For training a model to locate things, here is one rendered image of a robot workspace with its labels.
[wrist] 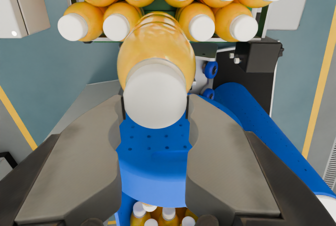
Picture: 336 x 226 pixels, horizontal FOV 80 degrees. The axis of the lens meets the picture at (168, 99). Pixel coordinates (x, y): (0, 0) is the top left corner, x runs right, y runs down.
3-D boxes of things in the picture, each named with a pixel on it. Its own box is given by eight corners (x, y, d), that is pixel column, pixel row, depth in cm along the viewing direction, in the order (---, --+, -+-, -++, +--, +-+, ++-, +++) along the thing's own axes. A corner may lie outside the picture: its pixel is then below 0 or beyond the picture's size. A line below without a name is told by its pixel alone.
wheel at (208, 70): (202, 79, 50) (210, 82, 49) (204, 62, 48) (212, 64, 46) (211, 74, 53) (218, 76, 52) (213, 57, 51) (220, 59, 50)
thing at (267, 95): (207, 186, 216) (210, 199, 202) (195, 47, 143) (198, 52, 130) (256, 180, 213) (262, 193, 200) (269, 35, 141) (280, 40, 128)
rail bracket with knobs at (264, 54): (224, 59, 55) (236, 73, 46) (228, 32, 52) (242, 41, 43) (260, 59, 55) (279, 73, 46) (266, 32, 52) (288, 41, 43)
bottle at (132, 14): (146, 29, 51) (139, 48, 35) (118, 30, 51) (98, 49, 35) (144, -2, 48) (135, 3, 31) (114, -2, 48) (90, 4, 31)
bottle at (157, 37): (138, 62, 31) (114, 143, 15) (129, 12, 28) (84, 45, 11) (184, 57, 31) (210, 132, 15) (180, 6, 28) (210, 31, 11)
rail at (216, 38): (83, 38, 46) (78, 41, 44) (82, 34, 46) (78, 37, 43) (255, 38, 48) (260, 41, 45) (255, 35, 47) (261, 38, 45)
